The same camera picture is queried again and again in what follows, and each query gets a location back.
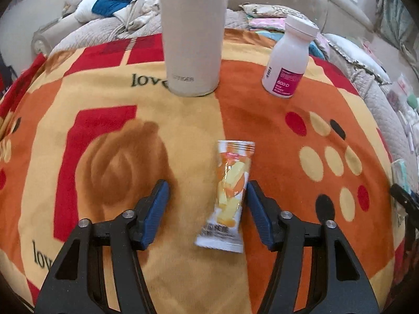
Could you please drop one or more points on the beige crumpled cloth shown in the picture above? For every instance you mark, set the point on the beige crumpled cloth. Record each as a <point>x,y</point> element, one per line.
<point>140,16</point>

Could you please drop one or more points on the pale green round object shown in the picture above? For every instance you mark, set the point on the pale green round object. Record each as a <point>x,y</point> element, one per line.
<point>413,100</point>

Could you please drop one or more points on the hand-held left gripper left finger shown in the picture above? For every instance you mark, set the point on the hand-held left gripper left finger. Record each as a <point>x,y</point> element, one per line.
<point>155,216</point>

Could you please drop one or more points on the folded pink quilt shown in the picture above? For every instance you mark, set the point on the folded pink quilt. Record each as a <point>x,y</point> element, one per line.
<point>262,19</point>

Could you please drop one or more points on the orange white snack packet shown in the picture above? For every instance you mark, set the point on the orange white snack packet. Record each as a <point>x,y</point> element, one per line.
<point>229,196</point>

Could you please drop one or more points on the white pill bottle pink label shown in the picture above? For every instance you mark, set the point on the white pill bottle pink label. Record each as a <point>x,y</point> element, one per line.
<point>288,62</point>

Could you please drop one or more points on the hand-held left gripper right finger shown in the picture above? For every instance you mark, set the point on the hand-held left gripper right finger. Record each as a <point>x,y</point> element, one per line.
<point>260,216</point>

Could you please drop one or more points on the beige insulated bottle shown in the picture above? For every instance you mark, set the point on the beige insulated bottle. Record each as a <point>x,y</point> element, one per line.
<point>193,39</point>

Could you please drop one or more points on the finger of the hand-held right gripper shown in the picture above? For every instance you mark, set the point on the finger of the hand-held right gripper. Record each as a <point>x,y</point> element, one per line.
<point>404,202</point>

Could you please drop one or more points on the orange red printed blanket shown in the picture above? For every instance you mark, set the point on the orange red printed blanket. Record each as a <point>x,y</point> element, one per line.
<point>131,137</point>

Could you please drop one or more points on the white ruffled pillow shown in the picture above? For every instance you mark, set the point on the white ruffled pillow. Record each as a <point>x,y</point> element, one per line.
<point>356,55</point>

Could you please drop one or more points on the floral curtain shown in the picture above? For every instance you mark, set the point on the floral curtain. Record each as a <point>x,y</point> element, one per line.
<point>399,19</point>

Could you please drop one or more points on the white cushion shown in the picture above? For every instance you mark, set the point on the white cushion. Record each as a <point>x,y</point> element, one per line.
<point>83,8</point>

